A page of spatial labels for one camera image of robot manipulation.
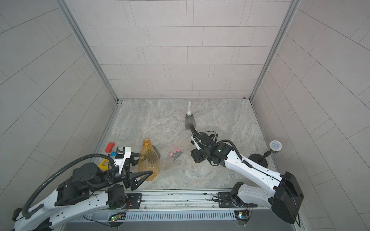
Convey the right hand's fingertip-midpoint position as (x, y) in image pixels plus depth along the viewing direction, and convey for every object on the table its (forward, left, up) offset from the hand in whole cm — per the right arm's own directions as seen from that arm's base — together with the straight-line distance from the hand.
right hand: (195, 153), depth 78 cm
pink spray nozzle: (+4, +11, -8) cm, 14 cm away
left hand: (-13, +18, +20) cm, 30 cm away
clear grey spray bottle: (+25, +2, -1) cm, 25 cm away
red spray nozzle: (+9, +53, -5) cm, 54 cm away
